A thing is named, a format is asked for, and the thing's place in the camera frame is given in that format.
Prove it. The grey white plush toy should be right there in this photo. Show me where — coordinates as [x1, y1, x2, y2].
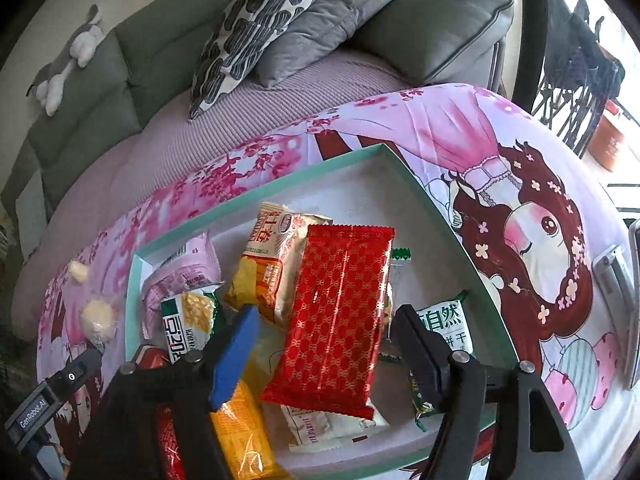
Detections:
[26, 4, 105, 117]

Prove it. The round green cookie packet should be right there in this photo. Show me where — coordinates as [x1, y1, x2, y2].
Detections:
[390, 247, 412, 263]

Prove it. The pink snack packet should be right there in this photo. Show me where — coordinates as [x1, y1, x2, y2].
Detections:
[141, 232, 221, 339]

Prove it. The small red box snack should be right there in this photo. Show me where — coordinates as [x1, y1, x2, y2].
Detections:
[134, 344, 186, 480]

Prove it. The grey sofa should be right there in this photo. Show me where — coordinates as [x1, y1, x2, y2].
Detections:
[0, 0, 516, 261]

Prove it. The green mung bean biscuit pack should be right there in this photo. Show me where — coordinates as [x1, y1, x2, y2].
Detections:
[378, 290, 474, 431]

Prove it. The white printed snack packet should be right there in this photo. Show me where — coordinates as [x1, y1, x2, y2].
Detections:
[280, 401, 390, 454]

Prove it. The teal shallow cardboard tray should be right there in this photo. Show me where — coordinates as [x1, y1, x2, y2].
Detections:
[124, 142, 522, 480]

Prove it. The small cream jelly cup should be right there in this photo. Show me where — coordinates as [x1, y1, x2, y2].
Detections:
[67, 260, 90, 284]

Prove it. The orange bread packet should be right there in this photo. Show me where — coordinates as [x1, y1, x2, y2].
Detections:
[210, 380, 291, 480]

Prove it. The grey cushion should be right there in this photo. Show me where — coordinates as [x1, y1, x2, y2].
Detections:
[255, 0, 393, 88]

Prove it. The pale pillow on sofa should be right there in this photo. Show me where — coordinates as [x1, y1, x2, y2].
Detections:
[15, 170, 48, 261]

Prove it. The round white bun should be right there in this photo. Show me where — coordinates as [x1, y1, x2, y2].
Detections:
[79, 297, 117, 353]

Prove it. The orange cream cracker packet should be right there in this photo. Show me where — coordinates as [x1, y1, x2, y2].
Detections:
[224, 202, 333, 328]

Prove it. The black white patterned pillow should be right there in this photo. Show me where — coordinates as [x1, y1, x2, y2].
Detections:
[189, 0, 314, 120]

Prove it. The pink cartoon printed blanket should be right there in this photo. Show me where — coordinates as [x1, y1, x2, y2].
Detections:
[34, 81, 640, 480]

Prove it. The large red patterned snack pack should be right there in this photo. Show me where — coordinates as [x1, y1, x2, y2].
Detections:
[262, 224, 395, 419]

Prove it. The green white cracker packet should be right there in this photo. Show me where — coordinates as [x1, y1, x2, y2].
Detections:
[160, 283, 227, 363]

